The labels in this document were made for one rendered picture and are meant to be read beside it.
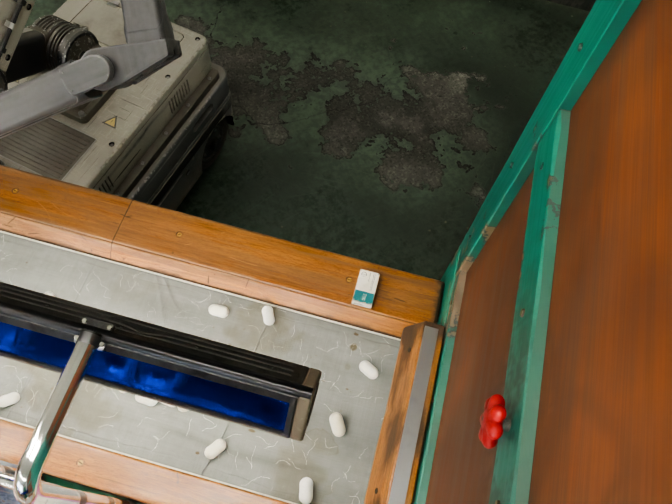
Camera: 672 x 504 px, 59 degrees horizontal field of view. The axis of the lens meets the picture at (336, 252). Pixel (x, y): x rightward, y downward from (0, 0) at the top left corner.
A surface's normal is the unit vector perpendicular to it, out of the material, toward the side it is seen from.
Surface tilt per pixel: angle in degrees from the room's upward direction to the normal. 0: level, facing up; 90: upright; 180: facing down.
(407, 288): 0
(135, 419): 0
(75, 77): 44
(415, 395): 0
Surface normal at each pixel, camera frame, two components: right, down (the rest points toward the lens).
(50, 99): -0.04, 0.37
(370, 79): 0.06, -0.44
